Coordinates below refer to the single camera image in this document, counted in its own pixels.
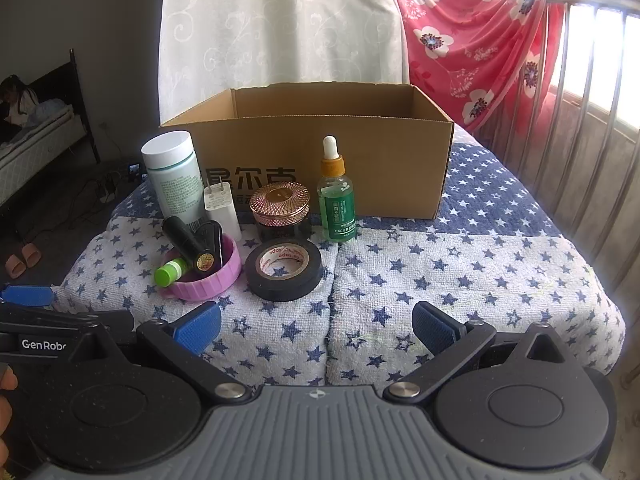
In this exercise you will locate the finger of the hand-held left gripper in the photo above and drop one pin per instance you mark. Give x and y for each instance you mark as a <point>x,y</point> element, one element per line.
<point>25,294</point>

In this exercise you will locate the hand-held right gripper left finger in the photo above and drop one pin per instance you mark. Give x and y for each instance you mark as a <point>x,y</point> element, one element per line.
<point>199,327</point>

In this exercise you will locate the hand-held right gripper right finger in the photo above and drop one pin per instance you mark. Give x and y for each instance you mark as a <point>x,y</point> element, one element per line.
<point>434,325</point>

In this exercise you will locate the pink round lid tray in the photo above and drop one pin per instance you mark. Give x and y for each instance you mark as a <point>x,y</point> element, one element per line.
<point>210,285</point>

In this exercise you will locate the black tape roll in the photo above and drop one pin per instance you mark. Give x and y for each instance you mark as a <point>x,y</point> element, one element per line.
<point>260,282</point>

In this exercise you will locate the brown cardboard box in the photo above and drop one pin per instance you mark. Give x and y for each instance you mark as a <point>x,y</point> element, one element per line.
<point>350,160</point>

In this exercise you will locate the person's left hand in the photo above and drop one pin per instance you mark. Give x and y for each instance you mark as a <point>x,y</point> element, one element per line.
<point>6,410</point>

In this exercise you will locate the pink slipper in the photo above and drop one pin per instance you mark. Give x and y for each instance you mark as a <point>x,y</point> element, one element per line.
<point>15,265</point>
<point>31,254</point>

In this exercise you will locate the star-print blanket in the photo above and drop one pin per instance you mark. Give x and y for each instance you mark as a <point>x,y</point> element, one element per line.
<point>450,270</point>

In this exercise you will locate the green lip balm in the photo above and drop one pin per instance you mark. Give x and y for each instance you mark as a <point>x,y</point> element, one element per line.
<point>167,272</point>

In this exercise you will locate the black bottle with gold label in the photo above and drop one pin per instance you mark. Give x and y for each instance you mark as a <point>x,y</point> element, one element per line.
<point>210,247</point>

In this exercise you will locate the plain black small bottle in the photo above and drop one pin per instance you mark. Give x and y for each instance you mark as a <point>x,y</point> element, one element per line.
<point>181,237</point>

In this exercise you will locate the white charger plug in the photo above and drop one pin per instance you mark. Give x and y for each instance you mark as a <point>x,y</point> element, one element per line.
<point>220,207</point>

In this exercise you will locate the white bottle with green label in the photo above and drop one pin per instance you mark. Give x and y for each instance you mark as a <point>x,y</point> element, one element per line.
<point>172,180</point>

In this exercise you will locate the dark jar with rose-gold lid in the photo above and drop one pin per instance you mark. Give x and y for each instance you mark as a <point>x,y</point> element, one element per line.
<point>280,200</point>

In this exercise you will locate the green dropper bottle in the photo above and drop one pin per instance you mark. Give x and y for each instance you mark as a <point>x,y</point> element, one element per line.
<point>337,205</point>

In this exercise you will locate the metal railing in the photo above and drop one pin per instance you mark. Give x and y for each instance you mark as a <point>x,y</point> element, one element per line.
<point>600,110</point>

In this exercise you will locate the red floral cloth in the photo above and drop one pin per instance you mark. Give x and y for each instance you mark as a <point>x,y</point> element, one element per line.
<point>470,50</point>

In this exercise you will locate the white patterned curtain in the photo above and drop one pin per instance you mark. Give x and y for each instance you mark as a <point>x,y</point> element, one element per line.
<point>280,25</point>

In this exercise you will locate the bed with dark frame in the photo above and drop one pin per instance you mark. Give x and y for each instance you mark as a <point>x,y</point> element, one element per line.
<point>40,150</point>

